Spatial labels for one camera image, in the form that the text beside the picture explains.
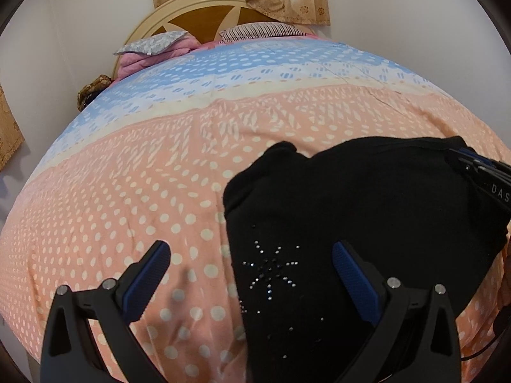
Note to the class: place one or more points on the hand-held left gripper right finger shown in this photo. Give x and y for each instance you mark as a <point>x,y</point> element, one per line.
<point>355,283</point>

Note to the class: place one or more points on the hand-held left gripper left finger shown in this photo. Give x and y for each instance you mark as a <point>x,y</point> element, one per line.
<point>145,279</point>

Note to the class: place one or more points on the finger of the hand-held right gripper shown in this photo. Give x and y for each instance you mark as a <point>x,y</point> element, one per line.
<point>466,152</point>
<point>481,166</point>

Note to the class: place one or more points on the black pants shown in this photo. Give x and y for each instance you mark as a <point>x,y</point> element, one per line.
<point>359,207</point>

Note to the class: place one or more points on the polka dot bed blanket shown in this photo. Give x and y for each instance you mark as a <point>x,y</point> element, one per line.
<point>139,175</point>

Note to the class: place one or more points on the brown patterned bag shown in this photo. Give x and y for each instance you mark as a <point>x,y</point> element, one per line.
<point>92,89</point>

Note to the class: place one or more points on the golden patterned side curtain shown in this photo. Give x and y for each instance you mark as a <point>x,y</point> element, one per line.
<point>10,135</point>

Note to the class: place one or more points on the folded pink blanket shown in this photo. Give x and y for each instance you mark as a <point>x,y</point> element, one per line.
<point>135,64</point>

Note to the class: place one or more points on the grey floral pillow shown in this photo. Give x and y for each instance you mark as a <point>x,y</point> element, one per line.
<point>151,44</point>

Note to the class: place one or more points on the striped pillow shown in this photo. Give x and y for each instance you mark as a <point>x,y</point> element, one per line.
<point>259,31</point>

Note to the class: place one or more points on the cream and brown headboard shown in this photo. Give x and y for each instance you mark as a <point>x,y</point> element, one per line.
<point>195,20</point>

